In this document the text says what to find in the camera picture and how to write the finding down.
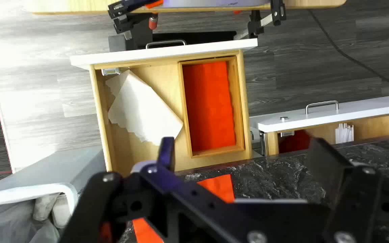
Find wooden drawer with two compartments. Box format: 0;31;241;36
69;38;260;178

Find orange drawer liner cloth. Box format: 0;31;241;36
181;59;239;155

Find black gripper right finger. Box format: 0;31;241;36
308;135;385;243

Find black and orange clamp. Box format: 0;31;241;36
106;0;161;51

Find black floor cable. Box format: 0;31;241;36
308;8;389;94

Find orange item in narrow drawer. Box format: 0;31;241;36
277;129;314;155

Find black clamp stand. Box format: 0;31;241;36
247;0;289;40

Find white trash bin with bag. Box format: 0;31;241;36
0;146;107;243

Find white items in narrow drawer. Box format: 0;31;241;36
334;121;357;144

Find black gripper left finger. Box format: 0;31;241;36
58;136;177;243

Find silver drawer handle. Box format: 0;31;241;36
145;38;188;50
304;98;342;117

